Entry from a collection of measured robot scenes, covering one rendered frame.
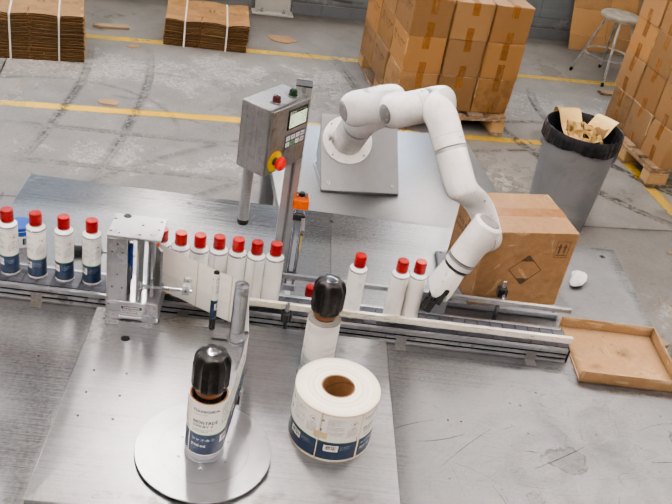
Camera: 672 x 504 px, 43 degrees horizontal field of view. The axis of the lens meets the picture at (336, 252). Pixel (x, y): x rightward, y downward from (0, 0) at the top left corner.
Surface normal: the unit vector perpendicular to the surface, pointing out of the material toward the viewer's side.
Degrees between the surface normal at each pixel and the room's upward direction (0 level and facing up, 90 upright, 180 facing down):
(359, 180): 45
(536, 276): 90
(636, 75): 90
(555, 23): 90
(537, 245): 90
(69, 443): 0
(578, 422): 0
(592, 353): 0
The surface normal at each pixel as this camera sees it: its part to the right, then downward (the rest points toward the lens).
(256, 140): -0.56, 0.37
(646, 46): -0.96, 0.00
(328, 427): -0.21, 0.50
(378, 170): 0.22, -0.20
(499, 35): 0.19, 0.56
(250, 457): 0.15, -0.83
